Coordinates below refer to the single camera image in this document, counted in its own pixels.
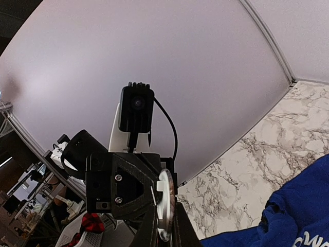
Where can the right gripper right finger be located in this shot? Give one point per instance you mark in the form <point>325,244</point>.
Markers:
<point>183,233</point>

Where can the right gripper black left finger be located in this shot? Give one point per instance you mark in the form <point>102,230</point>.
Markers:
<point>148,235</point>

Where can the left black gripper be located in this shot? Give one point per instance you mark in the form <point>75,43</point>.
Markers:
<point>120,183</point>

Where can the blue white round brooch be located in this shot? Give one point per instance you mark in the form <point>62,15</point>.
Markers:
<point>166,205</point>

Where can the blue printed t-shirt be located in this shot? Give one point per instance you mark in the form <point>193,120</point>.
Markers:
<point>294,215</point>

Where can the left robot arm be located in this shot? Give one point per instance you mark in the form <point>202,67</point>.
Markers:
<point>78,149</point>

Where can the white plastic basket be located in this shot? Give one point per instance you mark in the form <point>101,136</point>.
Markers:
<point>116,234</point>

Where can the red black cloth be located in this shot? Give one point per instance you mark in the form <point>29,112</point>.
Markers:
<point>91,223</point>

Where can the left aluminium corner post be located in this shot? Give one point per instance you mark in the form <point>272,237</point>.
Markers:
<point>270,39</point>

